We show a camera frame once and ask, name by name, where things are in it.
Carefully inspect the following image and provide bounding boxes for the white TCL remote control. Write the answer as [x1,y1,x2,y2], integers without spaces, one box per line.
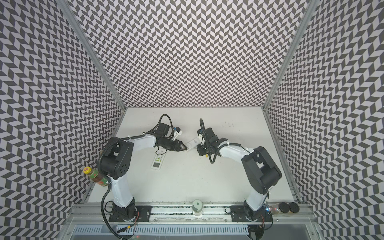
[151,153,166,171]

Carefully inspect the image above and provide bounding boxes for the aluminium front rail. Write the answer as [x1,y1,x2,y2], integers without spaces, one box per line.
[65,203,318,225]

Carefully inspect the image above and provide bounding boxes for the black corrugated right cable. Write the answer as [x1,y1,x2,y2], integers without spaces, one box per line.
[199,118,242,165]

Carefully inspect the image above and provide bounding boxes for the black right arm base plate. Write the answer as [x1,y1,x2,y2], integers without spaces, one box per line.
[230,205,273,223]

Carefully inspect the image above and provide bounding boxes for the green bottle yellow cap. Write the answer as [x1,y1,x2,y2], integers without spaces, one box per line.
[83,167,108,187]

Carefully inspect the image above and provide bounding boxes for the aluminium corner post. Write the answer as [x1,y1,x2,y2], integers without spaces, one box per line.
[263,0,321,112]
[56,0,127,110]

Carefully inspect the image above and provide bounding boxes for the aluminium corner post right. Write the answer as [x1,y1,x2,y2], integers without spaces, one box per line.
[263,0,321,112]

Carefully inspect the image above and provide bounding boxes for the aluminium corner post left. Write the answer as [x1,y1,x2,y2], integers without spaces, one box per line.
[56,0,127,110]

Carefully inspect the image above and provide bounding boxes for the black corrugated cable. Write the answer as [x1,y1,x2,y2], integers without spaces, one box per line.
[199,118,242,165]
[143,113,175,139]

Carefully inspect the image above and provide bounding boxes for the white remote green buttons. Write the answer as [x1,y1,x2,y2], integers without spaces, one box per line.
[185,138,201,152]

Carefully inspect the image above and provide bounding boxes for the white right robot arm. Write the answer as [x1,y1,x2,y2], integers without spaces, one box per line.
[197,128,282,221]

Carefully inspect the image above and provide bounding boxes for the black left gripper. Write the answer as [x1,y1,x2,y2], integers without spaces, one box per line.
[159,137,188,153]

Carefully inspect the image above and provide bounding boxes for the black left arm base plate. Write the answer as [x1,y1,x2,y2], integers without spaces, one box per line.
[109,206,152,223]

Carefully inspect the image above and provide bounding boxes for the clear jar black lid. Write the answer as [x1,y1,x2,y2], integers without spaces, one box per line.
[269,202,290,215]

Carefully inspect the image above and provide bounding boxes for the black corrugated left cable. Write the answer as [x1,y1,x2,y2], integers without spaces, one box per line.
[143,113,175,139]

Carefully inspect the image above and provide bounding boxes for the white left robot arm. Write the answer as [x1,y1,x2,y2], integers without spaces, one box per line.
[98,127,187,208]

